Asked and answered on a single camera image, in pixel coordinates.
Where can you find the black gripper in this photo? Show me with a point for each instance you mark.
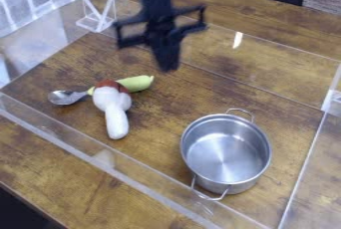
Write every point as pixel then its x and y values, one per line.
pixel 162 34

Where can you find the plush mushroom red cap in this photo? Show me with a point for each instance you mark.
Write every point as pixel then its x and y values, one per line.
pixel 112 100

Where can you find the spoon with yellow-green handle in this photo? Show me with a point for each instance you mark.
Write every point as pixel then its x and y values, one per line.
pixel 128 85

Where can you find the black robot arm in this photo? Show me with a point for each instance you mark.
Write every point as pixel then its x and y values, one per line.
pixel 162 35

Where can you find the clear acrylic front barrier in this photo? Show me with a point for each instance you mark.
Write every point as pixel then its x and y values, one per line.
pixel 167 191

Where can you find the clear acrylic triangular bracket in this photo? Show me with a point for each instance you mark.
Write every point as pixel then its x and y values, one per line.
pixel 97 21

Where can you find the silver pot with handles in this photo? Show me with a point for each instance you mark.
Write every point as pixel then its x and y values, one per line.
pixel 226 152

